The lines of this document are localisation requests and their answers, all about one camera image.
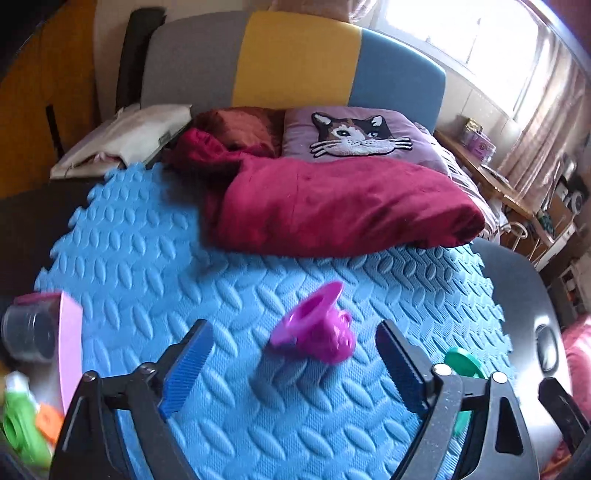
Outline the purple cat pillow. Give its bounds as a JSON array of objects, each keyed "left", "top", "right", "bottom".
[{"left": 283, "top": 106, "right": 451, "bottom": 176}]

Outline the dark green plastic toy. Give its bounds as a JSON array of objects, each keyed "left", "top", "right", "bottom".
[{"left": 444, "top": 347, "right": 488, "bottom": 435}]

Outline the pink tin box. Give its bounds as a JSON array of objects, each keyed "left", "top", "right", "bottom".
[{"left": 459, "top": 117, "right": 497, "bottom": 162}]

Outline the purple toy cup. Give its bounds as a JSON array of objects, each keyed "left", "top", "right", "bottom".
[{"left": 269, "top": 281, "right": 357, "bottom": 365}]

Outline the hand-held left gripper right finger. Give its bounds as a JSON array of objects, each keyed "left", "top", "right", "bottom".
[{"left": 375, "top": 320, "right": 541, "bottom": 480}]

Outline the light green plastic toy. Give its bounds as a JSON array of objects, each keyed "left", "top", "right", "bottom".
[{"left": 0, "top": 371, "right": 52, "bottom": 467}]

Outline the reddish brown pillow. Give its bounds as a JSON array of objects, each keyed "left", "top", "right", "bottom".
[{"left": 193, "top": 107, "right": 284, "bottom": 158}]

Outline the grey yellow blue headboard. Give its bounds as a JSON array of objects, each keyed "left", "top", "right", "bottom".
[{"left": 141, "top": 10, "right": 446, "bottom": 134}]

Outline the cluttered storage shelf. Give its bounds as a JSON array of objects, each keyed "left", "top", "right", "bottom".
[{"left": 531, "top": 157, "right": 591, "bottom": 324}]

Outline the blue foam mat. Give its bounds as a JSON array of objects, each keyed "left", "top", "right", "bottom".
[{"left": 34, "top": 162, "right": 522, "bottom": 480}]

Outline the grey plastic jar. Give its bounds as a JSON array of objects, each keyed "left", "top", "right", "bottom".
[{"left": 1, "top": 300, "right": 58, "bottom": 363}]

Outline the white curved metal frame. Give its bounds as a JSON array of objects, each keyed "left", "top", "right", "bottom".
[{"left": 501, "top": 219, "right": 532, "bottom": 243}]

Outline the cream cloth bag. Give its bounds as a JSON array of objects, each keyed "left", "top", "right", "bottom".
[{"left": 50, "top": 104, "right": 194, "bottom": 180}]

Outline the wooden wardrobe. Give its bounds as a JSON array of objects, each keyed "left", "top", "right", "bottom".
[{"left": 0, "top": 28, "right": 100, "bottom": 199}]

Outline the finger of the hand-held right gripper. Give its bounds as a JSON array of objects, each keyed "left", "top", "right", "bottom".
[{"left": 538, "top": 377, "right": 589, "bottom": 455}]

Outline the window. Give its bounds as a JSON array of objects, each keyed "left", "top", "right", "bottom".
[{"left": 383, "top": 0, "right": 541, "bottom": 79}]

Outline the pink window curtain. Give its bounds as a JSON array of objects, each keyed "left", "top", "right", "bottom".
[{"left": 496, "top": 32, "right": 591, "bottom": 195}]

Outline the wooden side desk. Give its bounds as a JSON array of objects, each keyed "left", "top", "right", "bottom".
[{"left": 434, "top": 129, "right": 555, "bottom": 245}]

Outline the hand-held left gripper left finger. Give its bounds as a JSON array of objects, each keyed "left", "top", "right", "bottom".
[{"left": 48, "top": 318, "right": 215, "bottom": 480}]

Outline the pink and white box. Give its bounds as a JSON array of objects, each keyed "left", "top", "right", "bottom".
[{"left": 14, "top": 292, "right": 84, "bottom": 416}]

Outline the pink cushion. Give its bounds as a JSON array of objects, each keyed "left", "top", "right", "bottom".
[{"left": 561, "top": 314, "right": 591, "bottom": 416}]

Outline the maroon blanket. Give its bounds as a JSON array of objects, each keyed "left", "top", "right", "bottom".
[{"left": 164, "top": 128, "right": 486, "bottom": 258}]

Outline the orange plastic toy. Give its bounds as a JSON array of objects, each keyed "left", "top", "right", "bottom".
[{"left": 36, "top": 401, "right": 65, "bottom": 446}]

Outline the pink bed sheet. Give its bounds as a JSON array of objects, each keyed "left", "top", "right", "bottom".
[{"left": 416, "top": 122, "right": 502, "bottom": 241}]

